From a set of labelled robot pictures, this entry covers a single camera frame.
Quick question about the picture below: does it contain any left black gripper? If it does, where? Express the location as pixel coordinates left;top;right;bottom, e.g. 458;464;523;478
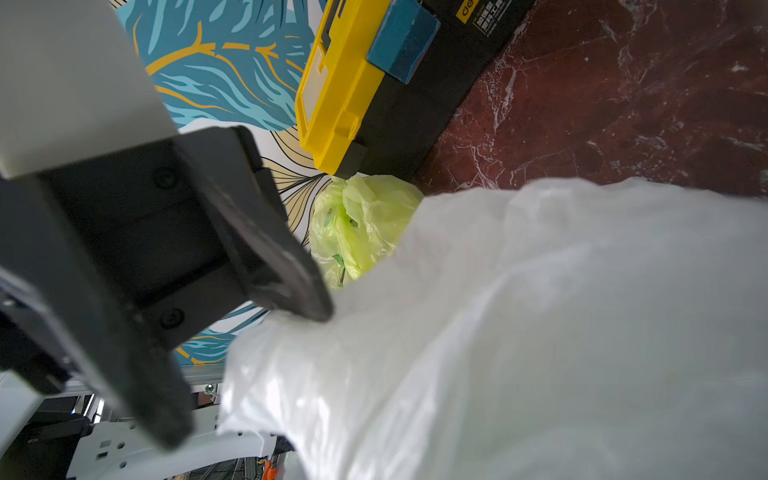
1;126;333;450

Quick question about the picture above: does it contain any green plastic bag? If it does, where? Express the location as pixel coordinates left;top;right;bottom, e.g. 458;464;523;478
307;174;424;289

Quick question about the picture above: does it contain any white lemon print bag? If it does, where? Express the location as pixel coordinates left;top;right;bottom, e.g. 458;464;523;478
220;179;767;479

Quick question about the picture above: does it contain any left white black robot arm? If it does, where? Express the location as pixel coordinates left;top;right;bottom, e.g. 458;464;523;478
1;126;334;453

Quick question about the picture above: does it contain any yellow black toolbox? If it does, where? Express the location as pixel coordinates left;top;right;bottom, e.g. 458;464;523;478
296;0;533;180

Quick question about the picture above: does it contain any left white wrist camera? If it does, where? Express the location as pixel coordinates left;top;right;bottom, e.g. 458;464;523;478
1;1;177;179

